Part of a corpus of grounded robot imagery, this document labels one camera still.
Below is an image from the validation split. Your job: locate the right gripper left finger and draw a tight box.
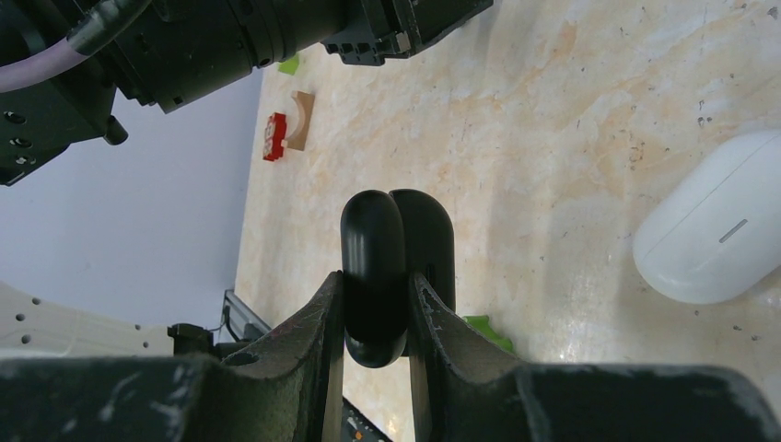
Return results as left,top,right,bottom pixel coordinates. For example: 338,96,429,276
0,271,346,442

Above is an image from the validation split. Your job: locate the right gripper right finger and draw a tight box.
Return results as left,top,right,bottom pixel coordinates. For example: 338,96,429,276
408,274,780,441

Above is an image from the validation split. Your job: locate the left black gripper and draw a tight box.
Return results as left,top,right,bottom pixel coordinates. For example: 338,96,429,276
321,0,494,66

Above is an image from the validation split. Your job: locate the green owl number block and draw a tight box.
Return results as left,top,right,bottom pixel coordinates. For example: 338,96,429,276
463,315,515,354

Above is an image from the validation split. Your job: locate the small green cube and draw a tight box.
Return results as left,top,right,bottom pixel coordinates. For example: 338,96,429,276
277,53,300,76

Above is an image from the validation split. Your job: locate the white earbud charging case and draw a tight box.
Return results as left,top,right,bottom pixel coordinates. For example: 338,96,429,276
633,130,780,305

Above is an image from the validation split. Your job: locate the black earbud charging case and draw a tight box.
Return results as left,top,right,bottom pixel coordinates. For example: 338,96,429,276
340,189,456,368

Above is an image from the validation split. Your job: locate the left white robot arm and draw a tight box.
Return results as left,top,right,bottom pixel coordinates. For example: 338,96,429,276
1,1,489,187

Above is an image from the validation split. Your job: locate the wooden arch block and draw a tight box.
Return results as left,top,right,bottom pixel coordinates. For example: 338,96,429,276
282,90,315,151

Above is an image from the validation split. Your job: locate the orange red animal block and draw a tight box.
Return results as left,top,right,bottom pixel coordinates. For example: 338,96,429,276
262,112,287,162

